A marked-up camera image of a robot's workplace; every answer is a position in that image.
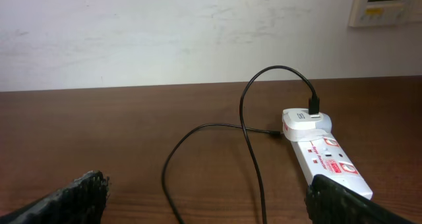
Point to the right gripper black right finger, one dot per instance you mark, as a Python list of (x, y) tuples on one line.
[(329, 202)]

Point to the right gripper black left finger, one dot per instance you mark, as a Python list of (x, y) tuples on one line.
[(83, 201)]

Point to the white USB charger adapter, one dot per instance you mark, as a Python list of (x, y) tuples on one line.
[(299, 125)]

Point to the white power strip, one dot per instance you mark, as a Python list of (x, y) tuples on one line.
[(324, 156)]

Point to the beige wall control panel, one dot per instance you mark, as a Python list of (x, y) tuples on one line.
[(368, 13)]

